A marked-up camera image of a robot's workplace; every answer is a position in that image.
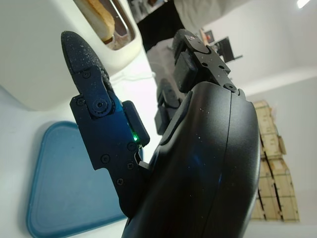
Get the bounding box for person in black trousers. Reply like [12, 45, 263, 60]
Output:
[135, 0, 240, 53]

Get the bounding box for white ceiling light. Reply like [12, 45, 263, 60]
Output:
[296, 0, 312, 10]

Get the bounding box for slice of toast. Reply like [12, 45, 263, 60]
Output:
[85, 0, 116, 43]

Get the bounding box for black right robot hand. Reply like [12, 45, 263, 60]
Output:
[60, 28, 262, 238]

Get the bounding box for cream white toaster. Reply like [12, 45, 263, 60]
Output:
[0, 0, 144, 112]

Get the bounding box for teal plastic tray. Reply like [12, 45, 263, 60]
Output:
[26, 120, 129, 238]

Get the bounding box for stacked wooden crates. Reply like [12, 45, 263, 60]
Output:
[250, 99, 300, 222]

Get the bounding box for black monitor on stand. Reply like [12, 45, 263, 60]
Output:
[214, 36, 243, 62]

